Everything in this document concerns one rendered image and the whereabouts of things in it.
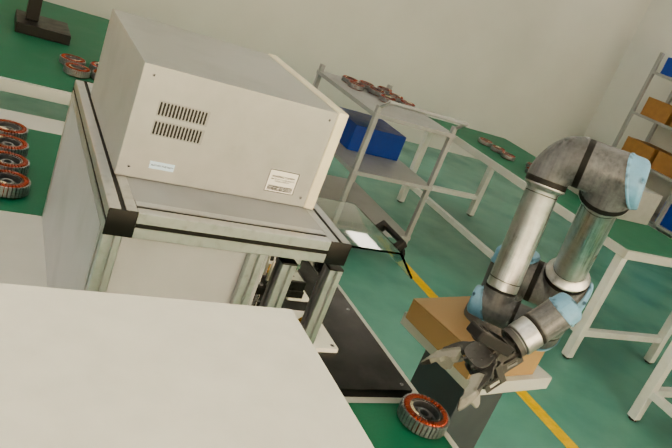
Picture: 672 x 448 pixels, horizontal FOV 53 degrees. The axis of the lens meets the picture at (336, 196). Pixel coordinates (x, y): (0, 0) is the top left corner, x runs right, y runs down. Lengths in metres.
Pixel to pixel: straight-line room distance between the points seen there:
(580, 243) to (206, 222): 0.95
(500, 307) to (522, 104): 7.39
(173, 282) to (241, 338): 0.51
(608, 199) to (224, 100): 0.87
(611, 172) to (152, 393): 1.19
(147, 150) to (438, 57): 6.91
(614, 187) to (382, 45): 6.14
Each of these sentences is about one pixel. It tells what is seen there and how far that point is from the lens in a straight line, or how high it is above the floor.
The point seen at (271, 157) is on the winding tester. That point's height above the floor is 1.20.
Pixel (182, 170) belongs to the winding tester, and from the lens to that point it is 1.22.
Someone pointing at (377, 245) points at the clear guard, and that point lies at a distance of 1.43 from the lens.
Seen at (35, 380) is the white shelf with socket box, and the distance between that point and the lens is 0.57.
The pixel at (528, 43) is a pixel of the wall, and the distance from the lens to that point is 8.67.
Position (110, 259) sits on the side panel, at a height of 1.03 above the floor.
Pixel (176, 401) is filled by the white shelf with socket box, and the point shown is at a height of 1.21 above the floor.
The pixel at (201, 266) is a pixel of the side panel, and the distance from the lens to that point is 1.17.
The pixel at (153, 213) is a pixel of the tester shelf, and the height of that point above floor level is 1.12.
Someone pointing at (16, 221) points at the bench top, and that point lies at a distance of 1.79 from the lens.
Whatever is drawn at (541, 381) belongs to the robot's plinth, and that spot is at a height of 0.74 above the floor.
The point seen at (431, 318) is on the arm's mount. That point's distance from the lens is 1.86.
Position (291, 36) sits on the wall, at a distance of 7.11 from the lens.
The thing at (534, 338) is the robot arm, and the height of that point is 1.01.
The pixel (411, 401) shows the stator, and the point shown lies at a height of 0.79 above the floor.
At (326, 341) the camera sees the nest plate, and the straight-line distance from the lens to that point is 1.59.
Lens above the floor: 1.56
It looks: 18 degrees down
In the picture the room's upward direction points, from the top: 21 degrees clockwise
